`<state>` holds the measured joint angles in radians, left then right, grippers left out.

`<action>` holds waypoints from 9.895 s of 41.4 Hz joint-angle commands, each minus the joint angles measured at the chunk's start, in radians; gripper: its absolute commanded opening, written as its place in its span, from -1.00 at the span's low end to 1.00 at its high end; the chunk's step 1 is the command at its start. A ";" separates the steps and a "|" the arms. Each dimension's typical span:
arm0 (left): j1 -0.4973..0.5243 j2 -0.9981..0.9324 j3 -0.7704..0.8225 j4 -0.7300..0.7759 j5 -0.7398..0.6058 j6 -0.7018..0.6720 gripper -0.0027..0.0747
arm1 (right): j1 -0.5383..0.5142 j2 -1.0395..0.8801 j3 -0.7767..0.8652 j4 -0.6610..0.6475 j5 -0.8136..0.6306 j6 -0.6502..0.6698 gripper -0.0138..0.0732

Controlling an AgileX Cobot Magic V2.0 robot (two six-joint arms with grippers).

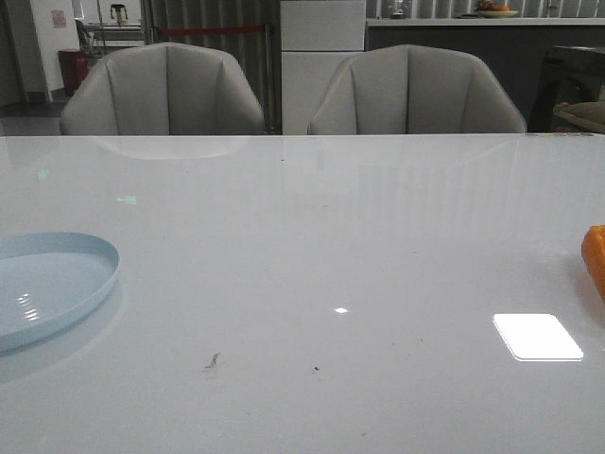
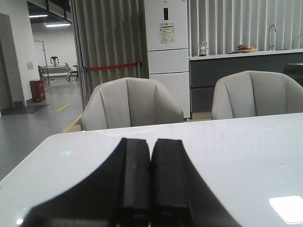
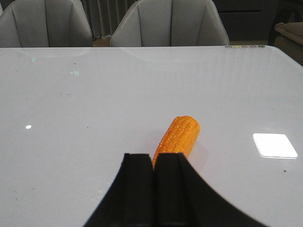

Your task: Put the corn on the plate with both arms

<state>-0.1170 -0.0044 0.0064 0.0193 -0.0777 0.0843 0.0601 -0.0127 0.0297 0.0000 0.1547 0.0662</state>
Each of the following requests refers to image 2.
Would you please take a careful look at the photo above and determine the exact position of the metal trolley in background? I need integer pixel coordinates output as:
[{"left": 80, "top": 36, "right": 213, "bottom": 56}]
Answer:
[{"left": 38, "top": 56, "right": 79, "bottom": 83}]

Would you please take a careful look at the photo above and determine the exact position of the white refrigerator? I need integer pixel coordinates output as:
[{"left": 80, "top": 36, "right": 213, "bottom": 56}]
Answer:
[{"left": 144, "top": 0, "right": 190, "bottom": 118}]

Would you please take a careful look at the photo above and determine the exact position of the red barrier belt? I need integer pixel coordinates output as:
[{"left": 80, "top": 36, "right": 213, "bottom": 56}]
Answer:
[{"left": 86, "top": 61, "right": 141, "bottom": 71}]

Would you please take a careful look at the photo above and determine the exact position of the red trash bin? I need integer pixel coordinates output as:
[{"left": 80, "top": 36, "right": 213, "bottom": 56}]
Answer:
[{"left": 29, "top": 79, "right": 46, "bottom": 102}]

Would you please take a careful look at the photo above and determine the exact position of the grey folding partition curtain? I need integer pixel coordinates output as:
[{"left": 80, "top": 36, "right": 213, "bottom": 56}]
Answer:
[{"left": 70, "top": 0, "right": 149, "bottom": 106}]

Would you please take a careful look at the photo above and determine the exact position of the dark grey kitchen counter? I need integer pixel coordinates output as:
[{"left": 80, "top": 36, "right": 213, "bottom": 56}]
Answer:
[{"left": 189, "top": 49, "right": 303, "bottom": 113}]

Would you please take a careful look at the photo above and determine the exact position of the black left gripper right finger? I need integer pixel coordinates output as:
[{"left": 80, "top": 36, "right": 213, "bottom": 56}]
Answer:
[{"left": 151, "top": 139, "right": 239, "bottom": 227}]

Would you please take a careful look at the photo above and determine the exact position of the grey upholstered chair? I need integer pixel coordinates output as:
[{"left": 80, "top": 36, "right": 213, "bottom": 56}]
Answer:
[
  {"left": 81, "top": 77, "right": 184, "bottom": 131},
  {"left": 212, "top": 70, "right": 303, "bottom": 120}
]

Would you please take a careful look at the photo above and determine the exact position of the grey left upholstered chair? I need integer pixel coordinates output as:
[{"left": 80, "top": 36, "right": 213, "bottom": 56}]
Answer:
[{"left": 81, "top": 77, "right": 184, "bottom": 131}]

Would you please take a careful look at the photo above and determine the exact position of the chrome kitchen faucet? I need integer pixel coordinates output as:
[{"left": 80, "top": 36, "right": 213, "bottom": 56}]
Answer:
[{"left": 268, "top": 24, "right": 277, "bottom": 51}]

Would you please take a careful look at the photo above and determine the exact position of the grey right upholstered chair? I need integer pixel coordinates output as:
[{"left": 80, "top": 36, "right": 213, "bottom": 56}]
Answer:
[{"left": 212, "top": 70, "right": 303, "bottom": 120}]

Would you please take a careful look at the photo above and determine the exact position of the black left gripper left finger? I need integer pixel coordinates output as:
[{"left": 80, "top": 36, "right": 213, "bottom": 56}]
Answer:
[{"left": 23, "top": 138, "right": 150, "bottom": 227}]

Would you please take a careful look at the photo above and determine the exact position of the fruit bowl on counter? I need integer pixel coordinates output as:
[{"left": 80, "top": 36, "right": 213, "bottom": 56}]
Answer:
[{"left": 237, "top": 44, "right": 258, "bottom": 53}]

